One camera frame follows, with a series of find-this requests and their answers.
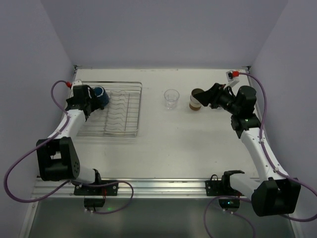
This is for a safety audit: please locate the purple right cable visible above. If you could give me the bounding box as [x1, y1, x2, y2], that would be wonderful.
[204, 71, 317, 238]

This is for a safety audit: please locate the dark blue mug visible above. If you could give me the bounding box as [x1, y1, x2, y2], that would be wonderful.
[93, 86, 109, 107]

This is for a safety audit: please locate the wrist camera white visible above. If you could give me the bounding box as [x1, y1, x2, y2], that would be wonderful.
[224, 70, 240, 88]
[71, 80, 83, 90]

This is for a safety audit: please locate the aluminium front rail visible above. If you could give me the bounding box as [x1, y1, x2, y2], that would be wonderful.
[31, 178, 261, 198]

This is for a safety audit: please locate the white brown banded cup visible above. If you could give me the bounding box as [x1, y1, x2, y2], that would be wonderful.
[189, 88, 203, 111]

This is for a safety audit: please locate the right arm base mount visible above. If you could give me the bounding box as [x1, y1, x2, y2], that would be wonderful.
[205, 174, 241, 212]

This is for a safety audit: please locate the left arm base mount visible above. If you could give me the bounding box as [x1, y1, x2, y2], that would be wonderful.
[74, 180, 118, 212]

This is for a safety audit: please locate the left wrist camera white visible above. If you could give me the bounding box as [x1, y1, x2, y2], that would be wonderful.
[71, 80, 83, 90]

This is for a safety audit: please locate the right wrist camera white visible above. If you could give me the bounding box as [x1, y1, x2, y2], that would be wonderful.
[224, 70, 240, 88]

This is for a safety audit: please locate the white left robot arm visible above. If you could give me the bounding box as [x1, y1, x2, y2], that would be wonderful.
[37, 84, 109, 184]

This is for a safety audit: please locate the metal wire dish rack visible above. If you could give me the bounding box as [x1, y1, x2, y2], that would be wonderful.
[77, 81, 142, 137]

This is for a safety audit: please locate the clear faceted glass tumbler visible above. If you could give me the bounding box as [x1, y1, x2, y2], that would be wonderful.
[164, 89, 180, 110]

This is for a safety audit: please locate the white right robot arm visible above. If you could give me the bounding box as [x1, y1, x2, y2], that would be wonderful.
[193, 83, 301, 217]

